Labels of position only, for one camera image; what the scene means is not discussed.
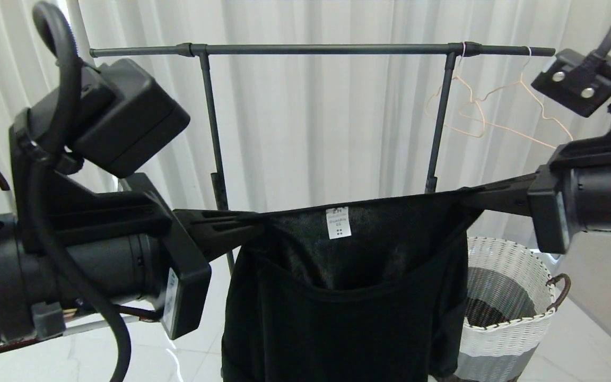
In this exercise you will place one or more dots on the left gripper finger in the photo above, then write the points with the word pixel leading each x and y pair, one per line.
pixel 215 220
pixel 220 241

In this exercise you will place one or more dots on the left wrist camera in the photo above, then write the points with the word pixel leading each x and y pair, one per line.
pixel 125 116

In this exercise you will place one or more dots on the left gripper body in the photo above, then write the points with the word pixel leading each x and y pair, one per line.
pixel 98 276

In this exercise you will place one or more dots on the black clothes rack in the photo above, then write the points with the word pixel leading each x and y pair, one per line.
pixel 337 49

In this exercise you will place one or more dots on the pink clothes hanger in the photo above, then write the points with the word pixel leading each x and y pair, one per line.
pixel 465 90
pixel 546 110

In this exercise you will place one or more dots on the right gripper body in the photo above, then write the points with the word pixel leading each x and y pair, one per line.
pixel 602 196

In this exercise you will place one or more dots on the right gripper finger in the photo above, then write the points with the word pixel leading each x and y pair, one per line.
pixel 512 185
pixel 512 201

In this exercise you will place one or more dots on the black short-sleeved shirt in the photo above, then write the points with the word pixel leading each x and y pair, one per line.
pixel 337 329

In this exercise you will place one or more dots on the white laundry basket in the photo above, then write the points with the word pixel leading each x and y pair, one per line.
pixel 502 254

